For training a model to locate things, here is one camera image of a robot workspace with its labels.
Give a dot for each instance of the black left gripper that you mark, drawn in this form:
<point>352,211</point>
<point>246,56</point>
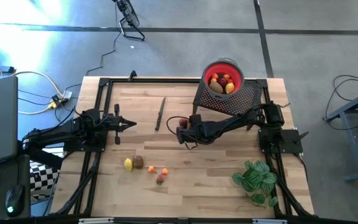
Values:
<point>110,122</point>

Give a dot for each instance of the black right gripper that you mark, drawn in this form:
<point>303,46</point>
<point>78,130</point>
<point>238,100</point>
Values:
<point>194,133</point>

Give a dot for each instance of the yellow toy lemon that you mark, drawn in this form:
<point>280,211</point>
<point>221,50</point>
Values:
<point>229,88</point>
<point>128,164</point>

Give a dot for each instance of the brown toy kiwi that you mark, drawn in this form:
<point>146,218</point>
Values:
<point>216,88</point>
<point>138,161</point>

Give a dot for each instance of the small toy orange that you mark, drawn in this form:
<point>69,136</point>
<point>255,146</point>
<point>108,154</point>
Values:
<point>215,76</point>

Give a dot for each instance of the red collapsible colander grey rim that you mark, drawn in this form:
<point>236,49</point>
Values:
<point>208,70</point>

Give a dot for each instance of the round orange-red toy fruit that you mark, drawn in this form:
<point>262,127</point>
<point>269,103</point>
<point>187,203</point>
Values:
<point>226,76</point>

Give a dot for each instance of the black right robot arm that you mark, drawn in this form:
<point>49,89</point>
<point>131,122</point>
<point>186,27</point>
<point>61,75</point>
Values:
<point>238,121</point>

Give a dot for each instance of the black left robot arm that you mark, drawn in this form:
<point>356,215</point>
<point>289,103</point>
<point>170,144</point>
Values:
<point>57,132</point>

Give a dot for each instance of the dark red toy plum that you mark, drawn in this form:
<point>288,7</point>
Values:
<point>183,123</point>

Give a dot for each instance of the black kitchen knife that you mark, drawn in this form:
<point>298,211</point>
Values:
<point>159,115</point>

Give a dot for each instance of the red toy strawberry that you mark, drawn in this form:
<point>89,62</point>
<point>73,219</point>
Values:
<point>159,180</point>

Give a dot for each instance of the black perforated metal shelf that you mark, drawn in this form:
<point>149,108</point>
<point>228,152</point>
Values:
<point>244,99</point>

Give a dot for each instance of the power strip with plugs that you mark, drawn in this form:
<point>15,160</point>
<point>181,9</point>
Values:
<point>61,97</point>

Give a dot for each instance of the green artificial plant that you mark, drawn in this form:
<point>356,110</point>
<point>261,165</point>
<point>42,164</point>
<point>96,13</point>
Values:
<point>256,180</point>

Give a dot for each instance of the black-white checkerboard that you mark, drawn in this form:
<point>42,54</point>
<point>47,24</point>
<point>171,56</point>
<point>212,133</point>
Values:
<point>42,179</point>

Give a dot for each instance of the black floor fan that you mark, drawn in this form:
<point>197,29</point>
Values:
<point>129,15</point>

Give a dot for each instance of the black desk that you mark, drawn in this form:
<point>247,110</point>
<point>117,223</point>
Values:
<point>20,168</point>

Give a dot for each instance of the black computer mouse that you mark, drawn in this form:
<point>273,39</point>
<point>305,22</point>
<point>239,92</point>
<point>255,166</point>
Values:
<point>14,199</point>

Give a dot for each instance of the blue-grey metal table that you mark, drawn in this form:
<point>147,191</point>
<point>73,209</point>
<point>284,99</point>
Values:
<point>353,105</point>

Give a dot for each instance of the black aluminium table frame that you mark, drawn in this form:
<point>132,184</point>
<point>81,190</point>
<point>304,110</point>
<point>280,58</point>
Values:
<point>154,80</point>

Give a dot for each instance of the silver bracket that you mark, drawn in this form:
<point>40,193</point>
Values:
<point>95,221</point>
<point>269,221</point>

